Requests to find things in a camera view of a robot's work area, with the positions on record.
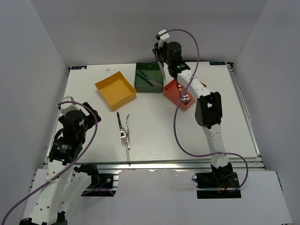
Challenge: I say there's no blue label sticker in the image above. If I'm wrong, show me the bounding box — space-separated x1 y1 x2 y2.
71 65 87 70
209 61 226 66

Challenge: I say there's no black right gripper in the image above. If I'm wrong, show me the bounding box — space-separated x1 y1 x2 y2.
153 40 172 66

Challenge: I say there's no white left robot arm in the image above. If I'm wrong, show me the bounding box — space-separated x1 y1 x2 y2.
20 97 101 225

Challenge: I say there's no fork with green handle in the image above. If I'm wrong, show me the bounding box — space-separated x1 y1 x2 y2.
122 127 131 166

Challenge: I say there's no knife with pink handle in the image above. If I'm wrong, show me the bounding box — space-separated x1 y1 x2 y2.
152 43 166 82

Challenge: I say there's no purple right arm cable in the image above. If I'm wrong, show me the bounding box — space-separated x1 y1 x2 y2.
155 29 249 192

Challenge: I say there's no fork with dark handle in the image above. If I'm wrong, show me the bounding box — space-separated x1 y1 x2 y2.
116 112 126 145

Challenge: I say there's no spoon with dark handle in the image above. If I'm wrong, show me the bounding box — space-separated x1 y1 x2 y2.
177 83 182 102

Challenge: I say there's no blue label sticker left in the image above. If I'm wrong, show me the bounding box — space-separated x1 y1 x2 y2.
71 65 87 70

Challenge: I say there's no dark green square container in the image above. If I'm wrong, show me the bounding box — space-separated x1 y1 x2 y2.
134 62 164 93

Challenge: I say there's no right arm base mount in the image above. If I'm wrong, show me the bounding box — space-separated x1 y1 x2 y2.
191 172 241 199

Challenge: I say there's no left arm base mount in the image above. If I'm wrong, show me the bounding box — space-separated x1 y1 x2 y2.
74 164 117 197

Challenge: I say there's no blue label sticker right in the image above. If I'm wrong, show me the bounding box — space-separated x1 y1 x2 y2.
209 61 226 66

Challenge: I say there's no knife with dark handle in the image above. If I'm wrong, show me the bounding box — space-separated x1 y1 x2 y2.
137 69 157 86

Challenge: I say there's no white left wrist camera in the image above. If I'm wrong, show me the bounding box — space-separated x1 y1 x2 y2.
56 96 79 116

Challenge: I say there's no yellow square container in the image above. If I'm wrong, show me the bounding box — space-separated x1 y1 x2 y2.
95 71 136 111

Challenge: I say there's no red square container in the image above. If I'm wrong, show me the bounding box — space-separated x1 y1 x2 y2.
163 79 210 110

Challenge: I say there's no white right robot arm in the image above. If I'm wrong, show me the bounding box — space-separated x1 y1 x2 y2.
153 41 233 188

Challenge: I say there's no knife with green handle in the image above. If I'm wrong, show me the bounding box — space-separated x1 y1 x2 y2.
136 72 163 87

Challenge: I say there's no spoon with green handle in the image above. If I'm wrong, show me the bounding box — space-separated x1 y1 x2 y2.
181 90 188 103

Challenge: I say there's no fork with pink handle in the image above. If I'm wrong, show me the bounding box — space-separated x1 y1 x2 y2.
126 113 131 150

